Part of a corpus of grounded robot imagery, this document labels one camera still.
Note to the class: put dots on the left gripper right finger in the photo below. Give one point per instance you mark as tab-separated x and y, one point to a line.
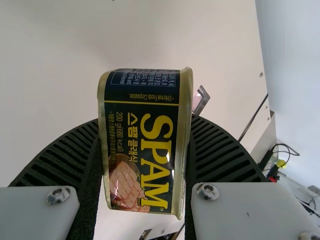
225	160

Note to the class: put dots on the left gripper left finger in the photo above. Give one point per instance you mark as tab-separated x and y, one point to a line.
55	160

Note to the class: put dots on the rectangular tin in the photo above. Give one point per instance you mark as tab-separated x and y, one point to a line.
145	140

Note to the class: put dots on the black device with green light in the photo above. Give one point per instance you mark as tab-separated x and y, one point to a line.
268	157

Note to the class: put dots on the small square scanner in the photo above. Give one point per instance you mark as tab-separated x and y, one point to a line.
200	102

